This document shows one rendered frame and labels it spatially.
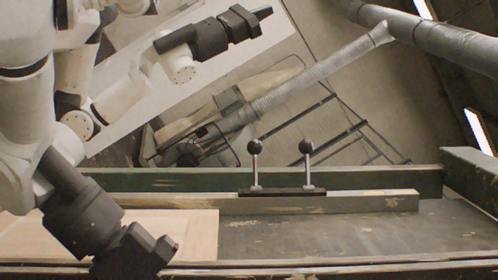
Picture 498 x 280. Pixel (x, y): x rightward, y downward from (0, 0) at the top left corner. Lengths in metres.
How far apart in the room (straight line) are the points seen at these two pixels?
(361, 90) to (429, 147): 1.68
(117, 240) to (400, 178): 1.04
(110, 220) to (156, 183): 0.86
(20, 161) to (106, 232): 0.14
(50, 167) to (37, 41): 0.19
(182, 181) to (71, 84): 0.44
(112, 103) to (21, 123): 0.71
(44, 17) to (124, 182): 1.08
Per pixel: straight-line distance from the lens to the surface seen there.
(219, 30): 1.33
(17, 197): 0.72
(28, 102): 0.63
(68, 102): 1.32
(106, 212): 0.74
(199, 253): 1.05
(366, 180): 1.63
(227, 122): 6.85
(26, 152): 0.68
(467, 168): 1.53
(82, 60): 1.30
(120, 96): 1.34
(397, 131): 10.35
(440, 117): 10.60
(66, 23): 0.59
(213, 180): 1.58
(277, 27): 4.96
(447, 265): 0.87
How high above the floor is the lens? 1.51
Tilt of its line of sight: 3 degrees down
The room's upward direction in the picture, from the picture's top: 59 degrees clockwise
